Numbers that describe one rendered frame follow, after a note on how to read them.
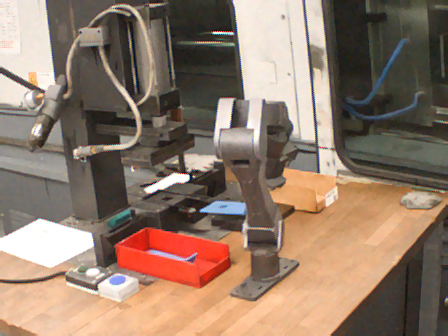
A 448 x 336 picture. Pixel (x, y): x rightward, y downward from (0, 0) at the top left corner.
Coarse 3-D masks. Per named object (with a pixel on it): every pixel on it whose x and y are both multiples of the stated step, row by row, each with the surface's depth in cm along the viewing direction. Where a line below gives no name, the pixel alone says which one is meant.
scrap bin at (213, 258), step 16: (128, 240) 183; (144, 240) 188; (160, 240) 187; (176, 240) 183; (192, 240) 180; (128, 256) 179; (144, 256) 175; (160, 256) 172; (176, 256) 184; (208, 256) 179; (224, 256) 175; (144, 272) 177; (160, 272) 174; (176, 272) 170; (192, 272) 167; (208, 272) 169
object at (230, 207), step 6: (216, 204) 191; (222, 204) 190; (228, 204) 190; (234, 204) 189; (240, 204) 188; (204, 210) 188; (210, 210) 187; (216, 210) 187; (222, 210) 186; (228, 210) 185; (234, 210) 184; (240, 210) 183; (246, 210) 180
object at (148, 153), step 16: (96, 128) 202; (112, 128) 198; (128, 128) 195; (144, 128) 191; (160, 128) 190; (176, 128) 189; (144, 144) 192; (160, 144) 190; (176, 144) 192; (192, 144) 197; (128, 160) 189; (144, 160) 186; (160, 160) 188
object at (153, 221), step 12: (204, 192) 204; (180, 204) 197; (192, 204) 201; (156, 216) 191; (168, 216) 194; (180, 216) 205; (192, 216) 202; (204, 216) 206; (156, 228) 193; (168, 228) 194
